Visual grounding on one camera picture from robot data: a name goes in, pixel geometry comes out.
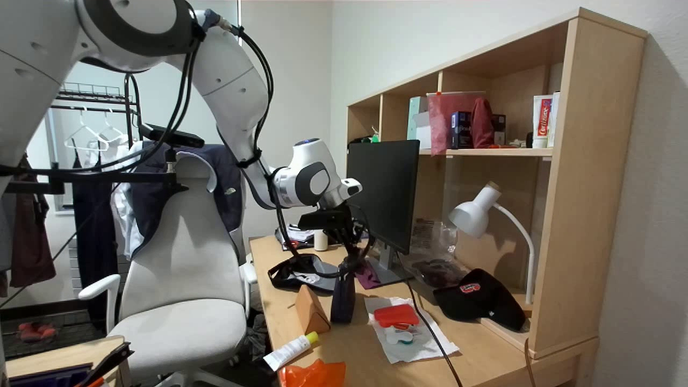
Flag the pile of printed clothes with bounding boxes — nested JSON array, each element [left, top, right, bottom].
[[276, 221, 318, 254]]

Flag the white clothes hanger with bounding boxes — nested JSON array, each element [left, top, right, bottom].
[[62, 114, 104, 154], [94, 111, 133, 149]]

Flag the orange plastic bag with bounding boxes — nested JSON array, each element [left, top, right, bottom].
[[277, 359, 349, 387]]

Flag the white tube with yellow cap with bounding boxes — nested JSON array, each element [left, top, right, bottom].
[[262, 329, 322, 375]]

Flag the black computer monitor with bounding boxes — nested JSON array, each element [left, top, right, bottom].
[[345, 137, 421, 255]]

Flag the small dark jar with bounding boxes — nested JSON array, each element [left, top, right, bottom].
[[491, 111, 507, 149]]

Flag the dark red hanging garment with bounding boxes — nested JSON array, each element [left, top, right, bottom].
[[7, 188, 59, 289]]

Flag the white office chair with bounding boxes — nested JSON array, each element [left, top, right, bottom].
[[75, 152, 249, 387]]

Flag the black horizontal bar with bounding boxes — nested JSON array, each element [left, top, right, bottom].
[[0, 161, 190, 196]]

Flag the wooden crate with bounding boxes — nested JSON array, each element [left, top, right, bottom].
[[5, 333, 135, 387]]

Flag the wooden desk shelf unit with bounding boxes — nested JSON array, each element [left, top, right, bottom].
[[345, 7, 650, 362]]

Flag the dark blue bottle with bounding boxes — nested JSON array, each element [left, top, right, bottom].
[[447, 110, 476, 150]]

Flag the dark navy hanging garment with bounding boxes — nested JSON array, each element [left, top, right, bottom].
[[70, 179, 121, 289]]

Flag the white box with red print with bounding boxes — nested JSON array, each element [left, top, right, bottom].
[[531, 93, 562, 150]]

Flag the red and white booklet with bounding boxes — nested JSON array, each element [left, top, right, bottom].
[[366, 294, 460, 366]]

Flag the grey monitor stand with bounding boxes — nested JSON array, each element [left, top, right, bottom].
[[357, 242, 416, 289]]

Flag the tan wedge block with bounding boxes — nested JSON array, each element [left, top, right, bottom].
[[289, 283, 334, 337]]

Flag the black power cable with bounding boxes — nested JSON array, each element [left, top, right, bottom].
[[404, 277, 465, 387]]

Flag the dark brown bottle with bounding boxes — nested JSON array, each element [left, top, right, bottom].
[[330, 266, 360, 326]]

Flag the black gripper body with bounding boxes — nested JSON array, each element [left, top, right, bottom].
[[321, 203, 363, 254]]

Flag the clear plastic pouch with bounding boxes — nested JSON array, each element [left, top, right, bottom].
[[410, 217, 470, 292]]

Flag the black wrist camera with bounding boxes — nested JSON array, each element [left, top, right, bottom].
[[297, 207, 336, 233]]

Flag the dark navy jacket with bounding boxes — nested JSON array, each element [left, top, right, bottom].
[[126, 137, 245, 245]]

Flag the red shoes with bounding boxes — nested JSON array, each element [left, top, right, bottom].
[[16, 321, 59, 341]]

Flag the metal clothes rack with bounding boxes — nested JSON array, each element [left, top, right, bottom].
[[49, 85, 140, 111]]

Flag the white desk lamp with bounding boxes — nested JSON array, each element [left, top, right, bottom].
[[447, 180, 538, 308]]

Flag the black cap with red patch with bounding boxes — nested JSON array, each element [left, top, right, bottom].
[[433, 266, 528, 333]]

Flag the purple cloth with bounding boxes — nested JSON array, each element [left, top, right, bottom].
[[355, 259, 383, 291]]

